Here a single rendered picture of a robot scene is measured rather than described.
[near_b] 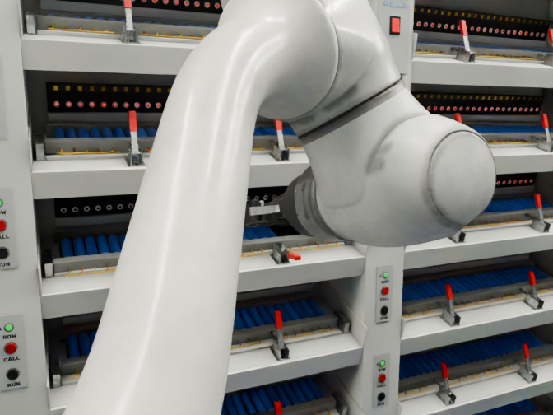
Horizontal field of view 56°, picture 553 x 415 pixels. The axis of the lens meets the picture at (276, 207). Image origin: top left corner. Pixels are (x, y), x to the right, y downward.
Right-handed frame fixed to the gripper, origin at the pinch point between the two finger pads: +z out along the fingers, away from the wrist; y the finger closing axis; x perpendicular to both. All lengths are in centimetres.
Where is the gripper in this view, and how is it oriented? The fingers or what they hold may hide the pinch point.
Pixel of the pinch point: (260, 216)
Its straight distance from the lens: 76.2
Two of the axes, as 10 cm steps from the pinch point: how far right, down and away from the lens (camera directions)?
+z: -3.9, 0.9, 9.2
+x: 1.0, 9.9, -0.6
